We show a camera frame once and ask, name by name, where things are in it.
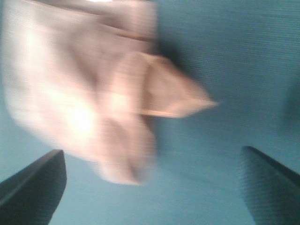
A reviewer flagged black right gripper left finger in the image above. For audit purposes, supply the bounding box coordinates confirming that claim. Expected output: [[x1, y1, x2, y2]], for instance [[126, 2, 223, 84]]
[[0, 150, 67, 225]]

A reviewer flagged brown microfibre towel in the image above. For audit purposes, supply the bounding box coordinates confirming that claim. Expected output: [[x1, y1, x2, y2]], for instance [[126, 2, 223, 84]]
[[0, 0, 216, 185]]

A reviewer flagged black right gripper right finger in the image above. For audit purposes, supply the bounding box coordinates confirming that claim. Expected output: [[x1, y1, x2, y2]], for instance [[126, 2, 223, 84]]
[[239, 146, 300, 225]]

